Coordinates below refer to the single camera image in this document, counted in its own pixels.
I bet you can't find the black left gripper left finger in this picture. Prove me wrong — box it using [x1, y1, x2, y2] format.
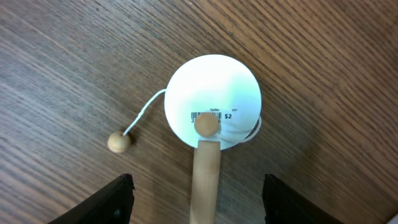
[49, 174, 135, 224]

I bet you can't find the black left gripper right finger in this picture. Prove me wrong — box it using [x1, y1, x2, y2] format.
[262, 174, 342, 224]

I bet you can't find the white wooden rattle drum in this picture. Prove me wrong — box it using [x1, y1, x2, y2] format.
[107, 54, 262, 223]

